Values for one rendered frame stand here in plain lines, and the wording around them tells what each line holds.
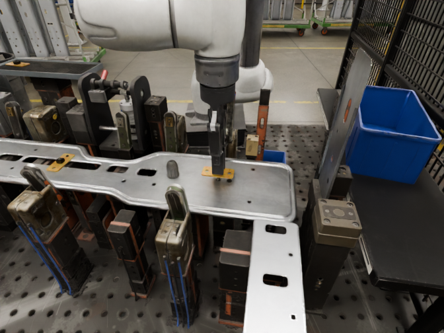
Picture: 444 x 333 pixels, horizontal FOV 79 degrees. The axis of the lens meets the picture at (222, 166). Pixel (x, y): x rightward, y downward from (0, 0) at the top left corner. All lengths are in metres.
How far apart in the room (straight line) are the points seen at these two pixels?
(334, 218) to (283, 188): 0.18
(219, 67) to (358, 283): 0.74
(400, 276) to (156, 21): 0.60
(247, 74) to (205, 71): 0.73
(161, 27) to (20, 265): 0.87
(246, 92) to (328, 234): 0.87
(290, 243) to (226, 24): 0.43
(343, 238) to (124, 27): 0.55
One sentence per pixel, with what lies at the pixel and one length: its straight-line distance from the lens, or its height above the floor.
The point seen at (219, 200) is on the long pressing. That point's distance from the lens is 0.66.
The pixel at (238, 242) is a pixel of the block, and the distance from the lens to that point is 0.61.
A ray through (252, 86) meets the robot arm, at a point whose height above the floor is 1.01.
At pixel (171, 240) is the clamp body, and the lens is 0.54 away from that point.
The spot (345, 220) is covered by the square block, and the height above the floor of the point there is 1.06.
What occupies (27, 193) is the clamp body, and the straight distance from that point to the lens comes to 0.76.
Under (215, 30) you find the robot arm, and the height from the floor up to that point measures 1.37.
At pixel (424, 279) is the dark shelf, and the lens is 0.61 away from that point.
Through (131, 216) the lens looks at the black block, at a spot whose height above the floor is 0.99.
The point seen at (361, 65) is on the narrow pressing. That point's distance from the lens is 0.57.
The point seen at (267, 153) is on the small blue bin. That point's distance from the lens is 1.24.
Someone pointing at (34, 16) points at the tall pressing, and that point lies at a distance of 5.15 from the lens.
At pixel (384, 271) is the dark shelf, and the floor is 1.03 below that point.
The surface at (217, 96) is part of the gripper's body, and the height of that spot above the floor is 1.25.
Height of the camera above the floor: 1.46
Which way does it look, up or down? 37 degrees down
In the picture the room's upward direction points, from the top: straight up
